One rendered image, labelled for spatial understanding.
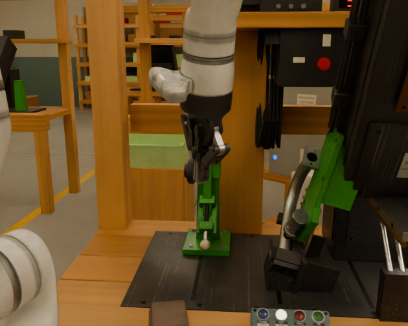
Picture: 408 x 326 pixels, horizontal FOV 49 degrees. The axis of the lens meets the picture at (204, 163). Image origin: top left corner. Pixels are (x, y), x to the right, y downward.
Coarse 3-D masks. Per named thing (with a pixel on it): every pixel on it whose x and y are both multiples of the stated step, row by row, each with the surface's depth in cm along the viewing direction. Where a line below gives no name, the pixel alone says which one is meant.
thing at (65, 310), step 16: (64, 304) 99; (64, 320) 93; (80, 320) 93; (96, 320) 93; (112, 320) 93; (128, 320) 93; (144, 320) 93; (192, 320) 93; (208, 320) 93; (224, 320) 93; (240, 320) 93; (336, 320) 93; (352, 320) 93; (368, 320) 93
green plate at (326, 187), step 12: (336, 132) 97; (324, 144) 104; (336, 144) 95; (324, 156) 101; (336, 156) 95; (324, 168) 98; (336, 168) 97; (312, 180) 107; (324, 180) 97; (336, 180) 98; (312, 192) 103; (324, 192) 97; (336, 192) 98; (348, 192) 98; (312, 204) 100; (336, 204) 99; (348, 204) 99
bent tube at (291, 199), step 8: (304, 152) 105; (312, 152) 105; (320, 152) 106; (304, 160) 104; (312, 160) 108; (304, 168) 107; (312, 168) 104; (296, 176) 111; (304, 176) 110; (296, 184) 112; (288, 192) 114; (296, 192) 113; (288, 200) 113; (296, 200) 113; (288, 208) 112; (288, 216) 111; (280, 232) 109; (280, 240) 107; (288, 240) 107; (288, 248) 106
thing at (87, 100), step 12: (84, 24) 1030; (132, 24) 1016; (168, 24) 1001; (180, 24) 997; (84, 36) 1080; (132, 36) 1031; (84, 48) 1087; (84, 60) 1095; (84, 72) 1102; (84, 84) 1061; (132, 84) 1046
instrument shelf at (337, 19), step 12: (240, 12) 114; (252, 12) 113; (264, 12) 113; (276, 12) 113; (288, 12) 113; (300, 12) 112; (312, 12) 112; (324, 12) 112; (336, 12) 112; (348, 12) 112; (240, 24) 114; (252, 24) 114; (264, 24) 114; (276, 24) 114; (288, 24) 113; (300, 24) 113; (312, 24) 113; (324, 24) 113; (336, 24) 112
